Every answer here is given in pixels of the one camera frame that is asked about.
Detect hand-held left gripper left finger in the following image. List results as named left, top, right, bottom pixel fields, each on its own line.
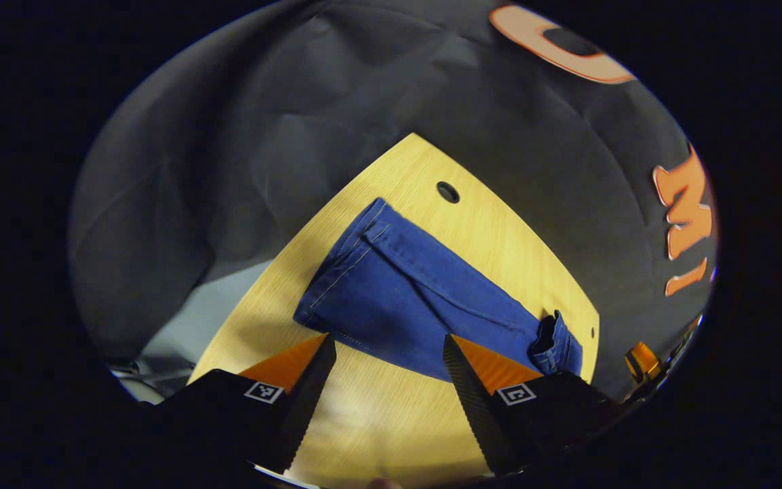
left=153, top=333, right=337, bottom=475

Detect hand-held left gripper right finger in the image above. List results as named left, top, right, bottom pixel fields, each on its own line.
left=443, top=334, right=626, bottom=476

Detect blue jeans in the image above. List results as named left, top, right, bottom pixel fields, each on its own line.
left=293, top=197, right=584, bottom=383

